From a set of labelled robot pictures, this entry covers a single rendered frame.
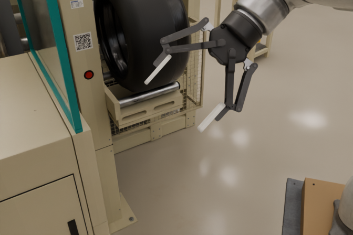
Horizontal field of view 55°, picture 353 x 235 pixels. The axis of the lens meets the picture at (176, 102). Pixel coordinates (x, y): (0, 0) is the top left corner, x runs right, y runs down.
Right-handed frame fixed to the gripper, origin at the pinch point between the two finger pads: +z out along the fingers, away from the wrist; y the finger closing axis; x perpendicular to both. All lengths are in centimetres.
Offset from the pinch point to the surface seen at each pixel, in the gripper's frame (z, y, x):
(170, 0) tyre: -26, 22, -81
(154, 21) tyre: -15, 21, -76
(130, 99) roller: 19, 8, -97
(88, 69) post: 19, 30, -88
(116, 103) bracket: 23, 11, -89
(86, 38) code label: 9, 38, -82
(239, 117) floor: -16, -75, -232
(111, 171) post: 59, -11, -120
